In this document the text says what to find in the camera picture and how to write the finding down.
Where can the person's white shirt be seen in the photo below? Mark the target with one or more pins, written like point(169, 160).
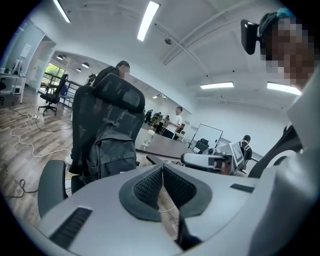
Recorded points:
point(287, 205)

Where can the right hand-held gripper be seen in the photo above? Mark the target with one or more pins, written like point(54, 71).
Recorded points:
point(236, 155)

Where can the white power strip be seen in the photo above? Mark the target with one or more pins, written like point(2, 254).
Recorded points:
point(33, 116)

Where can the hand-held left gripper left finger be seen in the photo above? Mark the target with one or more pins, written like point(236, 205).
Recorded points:
point(146, 192)

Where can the window with green view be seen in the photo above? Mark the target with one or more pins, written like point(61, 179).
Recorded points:
point(51, 73)

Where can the small black office chair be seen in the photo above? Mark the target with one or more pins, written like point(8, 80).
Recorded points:
point(202, 145)

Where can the round ceiling fixture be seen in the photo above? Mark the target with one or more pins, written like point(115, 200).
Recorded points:
point(168, 41)

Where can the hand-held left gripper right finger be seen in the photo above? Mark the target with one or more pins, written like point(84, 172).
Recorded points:
point(182, 191)

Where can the black swivel office chair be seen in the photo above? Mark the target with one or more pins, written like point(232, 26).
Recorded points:
point(53, 96)

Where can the white shelf desk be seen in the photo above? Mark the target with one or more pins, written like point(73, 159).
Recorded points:
point(15, 85)

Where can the black mesh office chair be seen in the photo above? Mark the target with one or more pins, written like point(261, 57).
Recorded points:
point(110, 105)

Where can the round pendant lamp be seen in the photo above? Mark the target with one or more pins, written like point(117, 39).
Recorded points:
point(59, 57)
point(78, 70)
point(85, 65)

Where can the white whiteboard on stand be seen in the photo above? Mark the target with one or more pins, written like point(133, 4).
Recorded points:
point(208, 136)

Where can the black backpack bag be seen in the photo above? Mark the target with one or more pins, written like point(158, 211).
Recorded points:
point(112, 155)

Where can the white bottle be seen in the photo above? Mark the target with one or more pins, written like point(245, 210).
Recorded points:
point(148, 138)

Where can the white paper sheet on wall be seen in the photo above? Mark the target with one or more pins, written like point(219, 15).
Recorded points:
point(26, 50)

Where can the long brown table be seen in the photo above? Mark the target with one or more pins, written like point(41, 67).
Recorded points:
point(165, 147)

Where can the black head-worn camera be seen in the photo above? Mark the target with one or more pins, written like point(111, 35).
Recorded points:
point(250, 37)

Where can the long ceiling light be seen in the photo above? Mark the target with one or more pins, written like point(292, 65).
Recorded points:
point(283, 88)
point(148, 21)
point(62, 10)
point(217, 85)

